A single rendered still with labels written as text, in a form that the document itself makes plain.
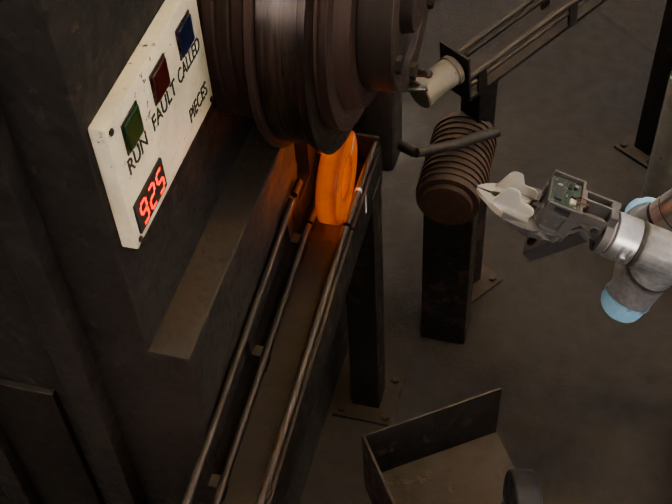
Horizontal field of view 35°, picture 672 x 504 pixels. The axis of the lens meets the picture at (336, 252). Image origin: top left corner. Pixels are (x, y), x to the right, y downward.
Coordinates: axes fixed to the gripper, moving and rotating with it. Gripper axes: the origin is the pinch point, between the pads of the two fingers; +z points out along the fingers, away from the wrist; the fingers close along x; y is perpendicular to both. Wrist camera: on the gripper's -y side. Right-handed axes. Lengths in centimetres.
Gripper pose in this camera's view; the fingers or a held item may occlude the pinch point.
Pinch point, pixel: (482, 194)
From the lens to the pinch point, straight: 168.5
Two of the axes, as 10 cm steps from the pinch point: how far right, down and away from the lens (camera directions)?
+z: -9.3, -3.6, -0.4
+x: -2.6, 7.4, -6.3
